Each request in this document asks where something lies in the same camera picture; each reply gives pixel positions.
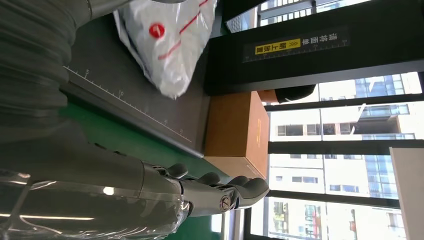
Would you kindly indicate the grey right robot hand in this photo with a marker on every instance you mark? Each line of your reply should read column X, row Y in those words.
column 82, row 192

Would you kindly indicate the brown cardboard box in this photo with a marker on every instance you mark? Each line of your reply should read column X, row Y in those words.
column 232, row 132

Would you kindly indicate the black machine gantry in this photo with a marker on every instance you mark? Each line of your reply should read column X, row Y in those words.
column 364, row 64

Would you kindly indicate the grey ruled scanning plate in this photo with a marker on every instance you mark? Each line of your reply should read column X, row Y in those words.
column 126, row 78

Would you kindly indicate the black rounded object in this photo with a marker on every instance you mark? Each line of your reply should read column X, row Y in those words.
column 294, row 92

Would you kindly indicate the black yellow ruler label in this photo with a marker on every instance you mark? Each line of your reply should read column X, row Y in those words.
column 298, row 44

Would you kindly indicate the pale building outside window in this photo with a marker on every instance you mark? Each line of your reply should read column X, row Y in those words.
column 344, row 116

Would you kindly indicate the white partition panel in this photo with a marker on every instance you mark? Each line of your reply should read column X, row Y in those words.
column 409, row 198

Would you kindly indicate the dark window frame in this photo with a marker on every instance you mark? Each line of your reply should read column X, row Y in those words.
column 331, row 147

